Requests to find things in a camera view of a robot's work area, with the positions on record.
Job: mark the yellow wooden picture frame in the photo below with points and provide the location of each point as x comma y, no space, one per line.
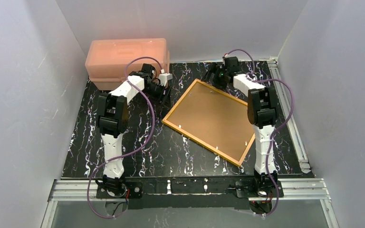
182,129

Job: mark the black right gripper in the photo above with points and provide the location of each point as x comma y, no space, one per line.
214,78

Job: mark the pink plastic storage box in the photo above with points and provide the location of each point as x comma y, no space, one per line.
106,59

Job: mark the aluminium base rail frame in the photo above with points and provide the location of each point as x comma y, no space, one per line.
73,202

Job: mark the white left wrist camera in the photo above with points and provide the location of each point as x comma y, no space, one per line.
164,78

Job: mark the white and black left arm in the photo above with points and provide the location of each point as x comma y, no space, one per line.
113,117

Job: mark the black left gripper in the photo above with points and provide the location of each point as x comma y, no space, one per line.
162,92

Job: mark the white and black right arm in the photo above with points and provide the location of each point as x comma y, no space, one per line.
262,114

